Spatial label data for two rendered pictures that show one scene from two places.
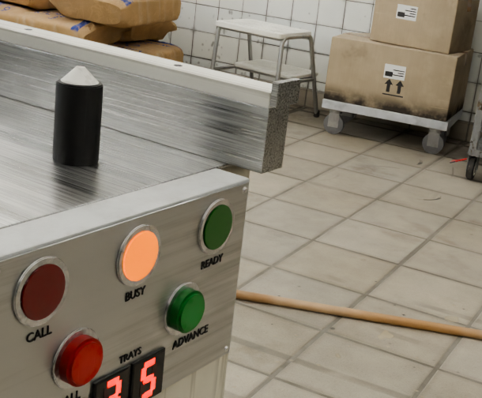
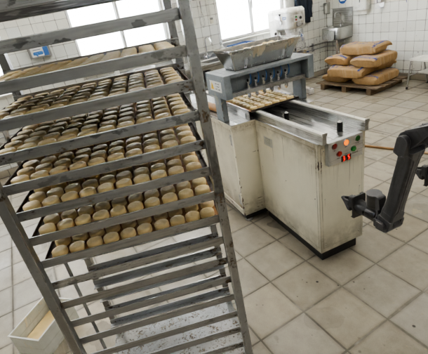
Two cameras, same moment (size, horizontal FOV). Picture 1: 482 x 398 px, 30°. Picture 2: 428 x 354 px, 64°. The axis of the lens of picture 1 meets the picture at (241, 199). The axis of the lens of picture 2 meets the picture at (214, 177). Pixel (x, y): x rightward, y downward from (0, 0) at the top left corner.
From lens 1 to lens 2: 147 cm
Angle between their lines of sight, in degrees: 36
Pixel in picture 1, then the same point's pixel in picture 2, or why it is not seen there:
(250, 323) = not seen: hidden behind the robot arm
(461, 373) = not seen: outside the picture
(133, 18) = (378, 63)
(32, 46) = (335, 114)
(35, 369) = (334, 154)
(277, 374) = not seen: hidden behind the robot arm
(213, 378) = (361, 158)
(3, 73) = (330, 117)
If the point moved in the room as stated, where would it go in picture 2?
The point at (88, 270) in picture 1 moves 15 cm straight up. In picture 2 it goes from (339, 144) to (339, 118)
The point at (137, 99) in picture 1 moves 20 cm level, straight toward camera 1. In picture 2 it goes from (349, 121) to (344, 133)
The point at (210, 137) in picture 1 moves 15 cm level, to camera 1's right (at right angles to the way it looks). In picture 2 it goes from (358, 126) to (387, 127)
